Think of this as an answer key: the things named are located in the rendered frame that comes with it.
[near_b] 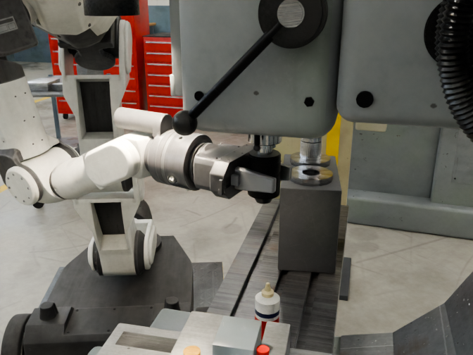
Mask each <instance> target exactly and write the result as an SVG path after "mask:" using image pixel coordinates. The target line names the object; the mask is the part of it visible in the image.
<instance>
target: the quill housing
mask: <svg viewBox="0 0 473 355"><path fill-rule="evenodd" d="M343 1H344V0H327V5H328V17H327V22H326V24H325V27H324V29H323V31H321V33H320V34H319V35H318V36H317V37H316V38H315V39H314V40H313V41H312V42H311V43H309V44H307V45H305V46H302V47H300V48H296V49H286V48H283V47H280V46H277V45H276V44H273V43H272V42H271V43H270V44H269V45H268V46H267V47H266V48H265V49H264V50H263V52H262V53H261V54H260V55H259V56H258V57H257V58H256V59H255V60H254V61H253V62H252V63H251V64H250V65H249V66H248V67H247V68H246V69H245V70H244V71H243V72H242V73H241V74H240V75H239V76H238V77H237V78H236V79H235V80H234V81H233V82H232V83H231V84H230V85H229V86H228V87H227V88H226V89H225V90H224V91H223V92H222V93H221V94H220V95H219V96H218V97H217V99H216V100H214V102H213V103H212V104H211V105H210V106H209V107H208V108H207V109H206V110H205V111H204V112H203V113H202V114H201V115H200V116H199V117H198V118H197V121H198V125H197V128H196V129H197V130H202V131H207V132H226V133H237V134H247V135H267V136H277V137H297V138H307V139H314V138H319V137H322V136H324V135H326V134H327V133H328V132H329V131H330V130H331V129H332V128H333V126H334V124H335V122H336V118H337V116H338V110H337V107H336V99H337V89H338V78H339V59H340V49H341V31H342V20H343ZM259 3H260V0H179V20H180V39H181V57H182V93H183V110H187V111H190V110H191V109H192V108H193V107H194V106H195V105H196V103H197V102H198V101H199V100H200V99H201V98H202V97H203V96H204V95H205V94H206V93H207V92H208V91H209V90H210V89H211V88H212V87H213V86H214V85H215V84H216V83H217V81H218V80H219V79H220V78H221V77H222V76H223V75H224V74H225V73H226V72H227V71H228V70H229V69H230V68H231V67H232V66H233V65H234V64H235V63H236V62H237V61H238V60H239V59H240V58H241V57H242V56H243V55H244V54H245V53H246V52H247V51H248V50H249V49H250V48H251V47H252V46H253V45H254V44H255V43H256V41H257V40H258V39H259V38H260V37H261V36H262V35H263V34H264V33H263V31H262V30H261V27H260V24H259V20H258V7H259Z"/></svg>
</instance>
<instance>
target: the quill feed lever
mask: <svg viewBox="0 0 473 355"><path fill-rule="evenodd" d="M327 17H328V5H327V0H260V3H259V7H258V20H259V24H260V27H261V30H262V31H263V33H264V34H263V35H262V36H261V37H260V38H259V39H258V40H257V41H256V43H255V44H254V45H253V46H252V47H251V48H250V49H249V50H248V51H247V52H246V53H245V54H244V55H243V56H242V57H241V58H240V59H239V60H238V61H237V62H236V63H235V64H234V65H233V66H232V67H231V68H230V69H229V70H228V71H227V72H226V73H225V74H224V75H223V76H222V77H221V78H220V79H219V80H218V81H217V83H216V84H215V85H214V86H213V87H212V88H211V89H210V90H209V91H208V92H207V93H206V94H205V95H204V96H203V97H202V98H201V99H200V100H199V101H198V102H197V103H196V105H195V106H194V107H193V108H192V109H191V110H190V111H187V110H182V111H179V112H177V113H176V114H175V115H174V117H173V119H172V127H173V129H174V131H175V132H176V133H177V134H179V135H182V136H188V135H191V134H192V133H194V132H195V130H196V128H197V125H198V121H197V118H198V117H199V116H200V115H201V114H202V113H203V112H204V111H205V110H206V109H207V108H208V107H209V106H210V105H211V104H212V103H213V102H214V100H216V99H217V97H218V96H219V95H220V94H221V93H222V92H223V91H224V90H225V89H226V88H227V87H228V86H229V85H230V84H231V83H232V82H233V81H234V80H235V79H236V78H237V77H238V76H239V75H240V74H241V73H242V72H243V71H244V70H245V69H246V68H247V67H248V66H249V65H250V64H251V63H252V62H253V61H254V60H255V59H256V58H257V57H258V56H259V55H260V54H261V53H262V52H263V50H264V49H265V48H266V47H267V46H268V45H269V44H270V43H271V42H272V43H273V44H276V45H277V46H280V47H283V48H286V49H296V48H300V47H302V46H305V45H307V44H309V43H311V42H312V41H313V40H314V39H315V38H316V37H317V36H318V35H319V34H320V33H321V31H323V29H324V27H325V24H326V22H327Z"/></svg>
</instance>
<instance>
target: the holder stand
mask: <svg viewBox="0 0 473 355"><path fill-rule="evenodd" d="M283 164H286V165H288V166H291V167H292V173H291V179H290V181H286V180H281V186H280V200H279V241H278V262H277V268H278V270H293V271H304V272H315V273H335V272H336V255H337V246H338V237H339V221H340V211H341V195H342V191H341V183H340V179H339V172H338V168H337V164H336V157H335V156H328V155H326V154H323V153H321V159H319V160H316V161H307V160H304V159H301V158H300V152H296V153H294V154H285V155H284V162H283Z"/></svg>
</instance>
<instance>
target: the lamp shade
mask: <svg viewBox="0 0 473 355"><path fill-rule="evenodd" d="M83 6H84V15H88V16H126V15H140V10H139V0H83Z"/></svg>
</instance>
